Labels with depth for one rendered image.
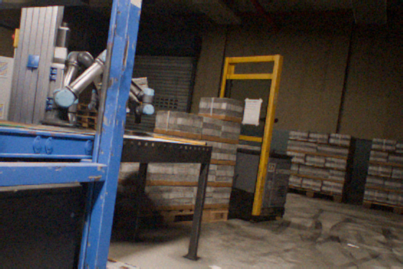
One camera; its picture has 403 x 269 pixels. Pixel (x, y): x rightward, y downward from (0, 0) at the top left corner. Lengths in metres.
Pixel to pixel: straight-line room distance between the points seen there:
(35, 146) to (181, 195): 2.57
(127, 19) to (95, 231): 0.79
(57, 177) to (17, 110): 1.89
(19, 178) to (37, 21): 2.14
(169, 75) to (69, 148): 9.91
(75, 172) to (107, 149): 0.19
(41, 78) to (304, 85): 7.80
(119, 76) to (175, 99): 9.69
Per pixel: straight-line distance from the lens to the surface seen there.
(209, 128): 4.02
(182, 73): 11.22
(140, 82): 3.30
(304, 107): 10.06
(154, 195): 3.63
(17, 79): 3.19
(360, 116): 9.88
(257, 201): 4.51
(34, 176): 1.25
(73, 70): 3.62
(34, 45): 3.20
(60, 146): 1.53
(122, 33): 1.54
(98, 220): 1.54
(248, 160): 4.77
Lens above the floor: 0.84
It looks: 3 degrees down
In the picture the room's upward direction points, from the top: 8 degrees clockwise
